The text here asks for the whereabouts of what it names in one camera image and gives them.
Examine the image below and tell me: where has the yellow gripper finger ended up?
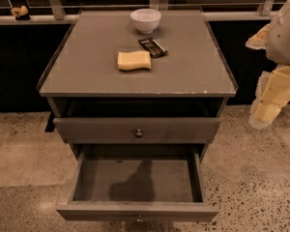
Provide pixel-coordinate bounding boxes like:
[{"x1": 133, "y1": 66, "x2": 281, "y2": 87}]
[
  {"x1": 246, "y1": 24, "x2": 269, "y2": 50},
  {"x1": 248, "y1": 65, "x2": 290, "y2": 130}
]

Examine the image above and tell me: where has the yellow sponge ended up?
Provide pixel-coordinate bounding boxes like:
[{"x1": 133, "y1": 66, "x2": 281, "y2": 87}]
[{"x1": 117, "y1": 51, "x2": 151, "y2": 71}]

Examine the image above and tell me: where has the grey drawer cabinet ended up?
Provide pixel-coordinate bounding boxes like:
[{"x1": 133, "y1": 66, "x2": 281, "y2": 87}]
[{"x1": 37, "y1": 9, "x2": 239, "y2": 223}]

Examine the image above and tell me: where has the grey top drawer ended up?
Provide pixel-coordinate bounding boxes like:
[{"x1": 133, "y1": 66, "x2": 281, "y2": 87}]
[{"x1": 54, "y1": 117, "x2": 220, "y2": 144}]

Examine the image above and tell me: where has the round top drawer knob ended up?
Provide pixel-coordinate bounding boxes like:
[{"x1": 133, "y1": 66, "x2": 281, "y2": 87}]
[{"x1": 134, "y1": 129, "x2": 143, "y2": 138}]

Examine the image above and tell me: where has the round drawer knob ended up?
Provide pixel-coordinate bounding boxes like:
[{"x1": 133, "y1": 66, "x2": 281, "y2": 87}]
[
  {"x1": 134, "y1": 129, "x2": 143, "y2": 138},
  {"x1": 136, "y1": 215, "x2": 143, "y2": 223}
]

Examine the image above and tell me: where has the grey open middle drawer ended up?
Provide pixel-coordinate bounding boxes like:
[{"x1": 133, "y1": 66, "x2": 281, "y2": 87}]
[{"x1": 56, "y1": 144, "x2": 218, "y2": 222}]

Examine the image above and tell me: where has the round middle drawer knob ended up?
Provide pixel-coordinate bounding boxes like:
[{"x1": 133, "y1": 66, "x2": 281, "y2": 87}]
[{"x1": 136, "y1": 215, "x2": 143, "y2": 223}]

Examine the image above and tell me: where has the black snack packet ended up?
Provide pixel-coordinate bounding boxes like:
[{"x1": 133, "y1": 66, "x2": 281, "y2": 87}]
[{"x1": 138, "y1": 38, "x2": 167, "y2": 58}]

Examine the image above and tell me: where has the white ceramic bowl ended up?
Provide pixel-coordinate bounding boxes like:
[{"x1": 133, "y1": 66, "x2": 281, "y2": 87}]
[{"x1": 130, "y1": 9, "x2": 161, "y2": 34}]

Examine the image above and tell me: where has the metal window railing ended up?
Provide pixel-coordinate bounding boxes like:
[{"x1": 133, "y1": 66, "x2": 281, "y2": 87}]
[{"x1": 0, "y1": 0, "x2": 290, "y2": 26}]

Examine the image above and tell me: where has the small yellow black object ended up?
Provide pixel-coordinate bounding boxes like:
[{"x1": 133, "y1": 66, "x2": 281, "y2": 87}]
[{"x1": 11, "y1": 5, "x2": 30, "y2": 20}]

